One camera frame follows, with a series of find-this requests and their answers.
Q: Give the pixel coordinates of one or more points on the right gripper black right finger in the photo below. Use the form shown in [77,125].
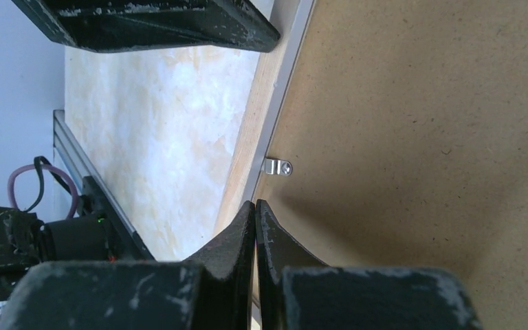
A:
[299,291]

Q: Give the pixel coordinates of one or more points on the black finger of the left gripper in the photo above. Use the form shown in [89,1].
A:
[115,26]

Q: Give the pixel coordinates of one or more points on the wooden picture frame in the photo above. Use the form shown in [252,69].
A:
[269,87]

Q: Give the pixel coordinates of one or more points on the brown frame backing board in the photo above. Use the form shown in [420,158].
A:
[406,123]

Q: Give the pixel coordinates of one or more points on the silver frame retaining clip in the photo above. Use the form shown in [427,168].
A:
[276,167]

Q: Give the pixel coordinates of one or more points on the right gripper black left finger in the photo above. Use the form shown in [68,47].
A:
[211,289]

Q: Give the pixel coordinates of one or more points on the aluminium front rail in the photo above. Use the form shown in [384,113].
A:
[96,200]

